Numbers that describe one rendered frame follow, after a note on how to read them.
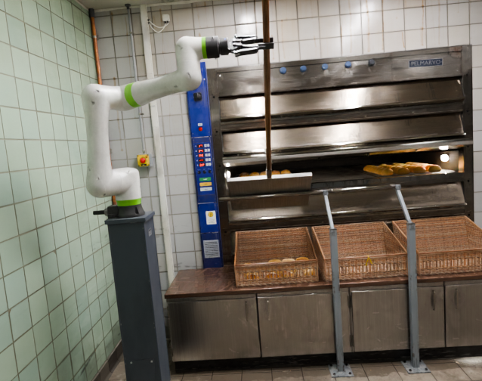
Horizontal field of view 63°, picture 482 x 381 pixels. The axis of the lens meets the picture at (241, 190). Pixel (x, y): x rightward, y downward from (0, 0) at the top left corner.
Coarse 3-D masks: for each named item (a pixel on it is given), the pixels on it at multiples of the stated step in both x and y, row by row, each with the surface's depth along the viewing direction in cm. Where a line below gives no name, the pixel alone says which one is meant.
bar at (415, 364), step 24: (288, 192) 267; (312, 192) 265; (336, 192) 265; (408, 216) 248; (336, 240) 246; (408, 240) 246; (336, 264) 248; (408, 264) 249; (336, 288) 250; (336, 312) 251; (336, 336) 253; (336, 360) 259
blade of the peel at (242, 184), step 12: (228, 180) 256; (240, 180) 256; (252, 180) 255; (264, 180) 256; (276, 180) 256; (288, 180) 257; (300, 180) 257; (240, 192) 267; (252, 192) 267; (264, 192) 268; (276, 192) 268; (240, 204) 279; (252, 204) 280; (264, 204) 280; (276, 204) 281; (288, 204) 282; (300, 204) 282
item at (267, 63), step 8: (264, 0) 155; (264, 8) 158; (264, 16) 161; (264, 24) 164; (264, 32) 167; (264, 40) 170; (264, 56) 177; (264, 64) 181; (264, 72) 185; (264, 80) 189; (264, 88) 194; (264, 96) 198
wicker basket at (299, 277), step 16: (240, 240) 305; (272, 240) 303; (288, 240) 303; (304, 240) 302; (256, 256) 302; (272, 256) 302; (288, 256) 301; (304, 256) 300; (240, 272) 262; (256, 272) 261; (272, 272) 261
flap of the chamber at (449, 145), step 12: (420, 144) 281; (432, 144) 281; (444, 144) 280; (456, 144) 280; (468, 144) 282; (276, 156) 286; (288, 156) 286; (300, 156) 285; (312, 156) 286; (324, 156) 291; (336, 156) 297; (348, 156) 302
